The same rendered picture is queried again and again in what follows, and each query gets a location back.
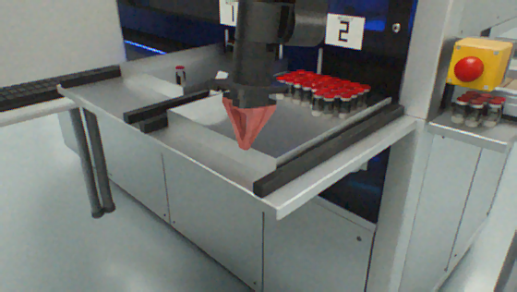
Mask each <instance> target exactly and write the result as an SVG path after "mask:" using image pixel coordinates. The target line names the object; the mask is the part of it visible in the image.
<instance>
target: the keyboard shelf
mask: <svg viewBox="0 0 517 292"><path fill-rule="evenodd" d="M79 107H82V106H80V105H79V104H77V103H74V102H73V101H71V100H69V99H68V98H66V97H65V98H61V99H57V100H53V101H50V102H41V103H35V104H31V105H27V106H23V107H20V108H16V109H11V110H7V111H4V112H0V128H2V127H5V126H9V125H13V124H17V123H19V122H23V121H27V120H30V119H33V118H37V117H42V116H48V115H51V114H54V113H58V112H62V111H68V110H72V109H76V108H79Z"/></svg>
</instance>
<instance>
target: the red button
mask: <svg viewBox="0 0 517 292"><path fill-rule="evenodd" d="M483 71H484V65H483V63H482V61H481V60H480V59H479V58H477V57H475V56H467V57H465V58H463V59H461V60H460V61H458V62H457V64H456V65H455V68H454V74H455V76H456V78H457V79H458V80H460V81H462V82H473V81H475V80H477V79H479V78H480V77H481V76H482V73H483Z"/></svg>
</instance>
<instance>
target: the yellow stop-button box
mask: <svg viewBox="0 0 517 292"><path fill-rule="evenodd" d="M515 44H516V41H512V40H504V39H498V38H491V37H486V38H485V37H477V36H469V37H467V38H465V39H463V40H460V41H458V42H457V43H456V44H455V45H454V49H453V54H452V58H451V65H450V69H448V74H447V78H446V83H447V84H450V85H455V86H459V87H465V88H469V89H478V90H481V91H492V90H493V89H495V88H496V87H497V86H499V85H500V84H502V83H503V82H504V81H505V79H506V76H507V72H508V69H509V66H510V62H511V57H512V54H513V51H514V47H515ZM467 56H475V57H477V58H479V59H480V60H481V61H482V63H483V65H484V71H483V73H482V76H481V77H480V78H479V79H477V80H475V81H473V82H462V81H460V80H458V79H457V78H456V76H455V74H454V68H455V65H456V64H457V62H458V61H460V60H461V59H463V58H465V57H467Z"/></svg>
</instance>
